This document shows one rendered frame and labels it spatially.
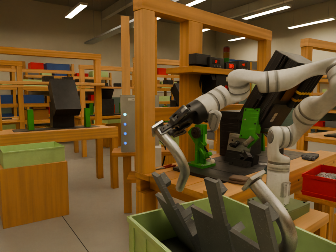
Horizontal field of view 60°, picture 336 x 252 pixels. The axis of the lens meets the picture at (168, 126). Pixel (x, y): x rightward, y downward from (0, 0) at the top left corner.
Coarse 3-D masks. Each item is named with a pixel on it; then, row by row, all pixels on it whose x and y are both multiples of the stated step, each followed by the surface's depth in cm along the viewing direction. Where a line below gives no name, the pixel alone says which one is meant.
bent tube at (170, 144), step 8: (152, 128) 86; (160, 136) 86; (168, 136) 86; (168, 144) 84; (176, 144) 85; (176, 152) 84; (176, 160) 84; (184, 160) 84; (184, 168) 85; (184, 176) 87; (176, 184) 99; (184, 184) 95
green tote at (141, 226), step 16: (160, 208) 103; (208, 208) 114; (240, 208) 108; (144, 224) 99; (160, 224) 102; (144, 240) 87; (160, 240) 103; (256, 240) 102; (304, 240) 86; (320, 240) 82
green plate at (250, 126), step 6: (246, 108) 196; (252, 108) 193; (258, 108) 190; (246, 114) 195; (252, 114) 192; (258, 114) 189; (246, 120) 195; (252, 120) 191; (258, 120) 192; (246, 126) 194; (252, 126) 190; (258, 126) 192; (240, 132) 196; (246, 132) 193; (252, 132) 190; (258, 132) 193; (246, 138) 192
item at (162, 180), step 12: (156, 180) 85; (168, 180) 84; (168, 192) 84; (168, 204) 88; (168, 216) 98; (180, 216) 86; (180, 228) 91; (192, 228) 96; (180, 240) 102; (192, 240) 88
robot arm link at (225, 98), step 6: (216, 90) 92; (222, 90) 92; (216, 96) 91; (222, 96) 91; (228, 96) 92; (234, 96) 97; (240, 96) 96; (246, 96) 97; (222, 102) 92; (228, 102) 93; (234, 102) 95
